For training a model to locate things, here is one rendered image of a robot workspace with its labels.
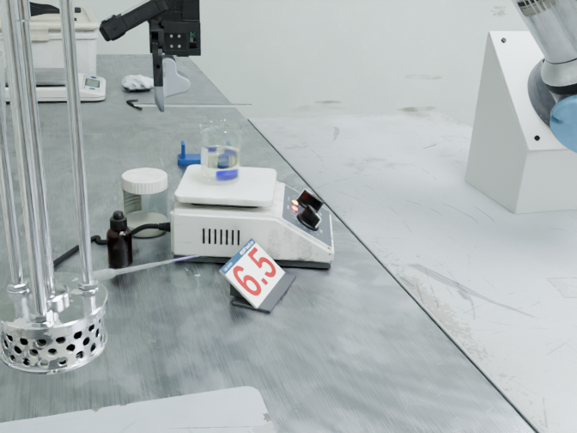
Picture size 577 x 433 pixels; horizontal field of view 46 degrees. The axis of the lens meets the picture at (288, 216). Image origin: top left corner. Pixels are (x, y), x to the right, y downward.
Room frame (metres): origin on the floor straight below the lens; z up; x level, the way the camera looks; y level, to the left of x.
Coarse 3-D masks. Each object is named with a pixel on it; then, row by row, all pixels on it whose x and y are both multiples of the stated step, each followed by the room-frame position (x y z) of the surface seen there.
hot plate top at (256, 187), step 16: (192, 176) 0.82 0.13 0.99; (240, 176) 0.83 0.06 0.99; (256, 176) 0.83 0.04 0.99; (272, 176) 0.83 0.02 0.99; (176, 192) 0.76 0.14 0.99; (192, 192) 0.76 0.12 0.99; (208, 192) 0.76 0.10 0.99; (224, 192) 0.77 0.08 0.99; (240, 192) 0.77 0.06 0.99; (256, 192) 0.77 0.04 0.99; (272, 192) 0.77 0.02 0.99
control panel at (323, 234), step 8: (288, 192) 0.84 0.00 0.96; (296, 192) 0.86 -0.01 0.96; (288, 200) 0.82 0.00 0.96; (296, 200) 0.83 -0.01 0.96; (288, 208) 0.79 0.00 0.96; (320, 208) 0.86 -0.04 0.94; (288, 216) 0.76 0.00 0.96; (296, 216) 0.78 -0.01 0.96; (320, 216) 0.83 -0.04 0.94; (328, 216) 0.84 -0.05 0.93; (296, 224) 0.75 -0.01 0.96; (320, 224) 0.80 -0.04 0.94; (328, 224) 0.82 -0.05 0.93; (312, 232) 0.76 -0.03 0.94; (320, 232) 0.78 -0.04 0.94; (328, 232) 0.79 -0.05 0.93; (320, 240) 0.75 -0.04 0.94; (328, 240) 0.77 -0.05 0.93
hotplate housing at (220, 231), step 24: (192, 216) 0.74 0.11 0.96; (216, 216) 0.74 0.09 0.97; (240, 216) 0.75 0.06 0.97; (264, 216) 0.75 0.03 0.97; (192, 240) 0.74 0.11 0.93; (216, 240) 0.74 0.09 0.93; (240, 240) 0.74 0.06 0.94; (264, 240) 0.74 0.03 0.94; (288, 240) 0.74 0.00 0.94; (312, 240) 0.75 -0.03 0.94; (288, 264) 0.75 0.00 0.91; (312, 264) 0.75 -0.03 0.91
